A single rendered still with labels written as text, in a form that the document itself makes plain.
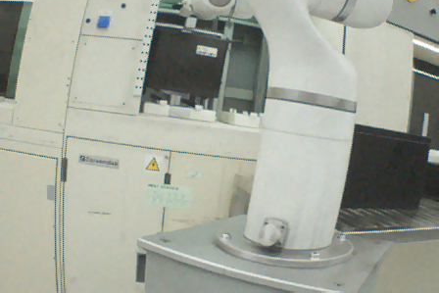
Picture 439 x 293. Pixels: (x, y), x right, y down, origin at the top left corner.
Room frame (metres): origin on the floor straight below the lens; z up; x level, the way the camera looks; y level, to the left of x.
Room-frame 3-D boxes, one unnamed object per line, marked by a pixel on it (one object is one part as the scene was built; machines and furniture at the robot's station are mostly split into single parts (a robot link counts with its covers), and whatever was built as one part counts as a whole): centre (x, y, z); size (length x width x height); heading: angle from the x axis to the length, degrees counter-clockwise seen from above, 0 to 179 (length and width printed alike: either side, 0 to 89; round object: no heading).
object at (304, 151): (0.62, -0.11, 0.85); 0.19 x 0.19 x 0.18
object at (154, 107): (1.58, 0.15, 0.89); 0.22 x 0.21 x 0.04; 16
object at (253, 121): (1.65, -0.11, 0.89); 0.22 x 0.21 x 0.04; 16
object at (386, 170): (1.10, -0.34, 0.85); 0.28 x 0.28 x 0.17; 10
